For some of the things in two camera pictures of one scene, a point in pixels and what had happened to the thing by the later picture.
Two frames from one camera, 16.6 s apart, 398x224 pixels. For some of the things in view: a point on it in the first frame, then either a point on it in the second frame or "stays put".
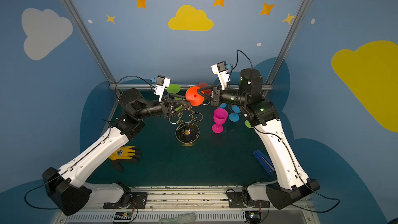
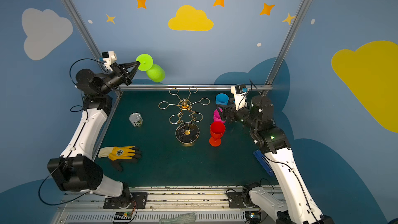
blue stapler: x=265 y=162 stays put
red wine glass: x=194 y=97 → x=217 y=129
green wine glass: x=174 y=88 → x=154 y=71
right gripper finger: x=203 y=96 → x=221 y=112
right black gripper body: x=214 y=96 → x=229 y=112
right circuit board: x=255 y=217 stays put
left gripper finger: x=186 y=102 → x=126 y=65
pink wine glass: x=220 y=116 stays put
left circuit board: x=123 y=215 stays put
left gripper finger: x=183 y=108 → x=131 y=75
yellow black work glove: x=127 y=154 stays put
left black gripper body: x=167 y=109 → x=117 y=72
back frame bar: x=153 y=86 stays put
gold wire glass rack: x=187 y=133 stays put
